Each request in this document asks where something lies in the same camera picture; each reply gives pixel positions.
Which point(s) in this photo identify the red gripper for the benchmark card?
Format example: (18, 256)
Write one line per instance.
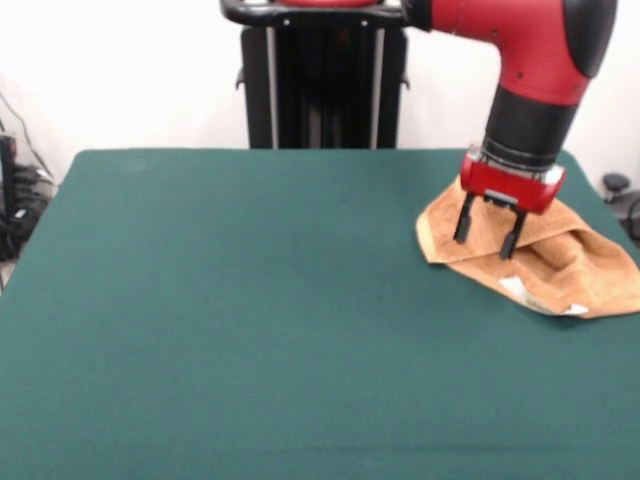
(505, 185)

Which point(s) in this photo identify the orange terry towel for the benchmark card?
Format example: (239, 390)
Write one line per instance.
(580, 265)

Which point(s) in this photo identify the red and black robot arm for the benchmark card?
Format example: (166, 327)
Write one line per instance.
(540, 65)

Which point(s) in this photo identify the black office chair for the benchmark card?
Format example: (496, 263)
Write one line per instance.
(620, 190)

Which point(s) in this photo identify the dark green table cloth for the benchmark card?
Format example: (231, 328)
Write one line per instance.
(150, 350)

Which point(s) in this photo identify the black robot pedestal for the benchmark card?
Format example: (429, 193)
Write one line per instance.
(325, 75)

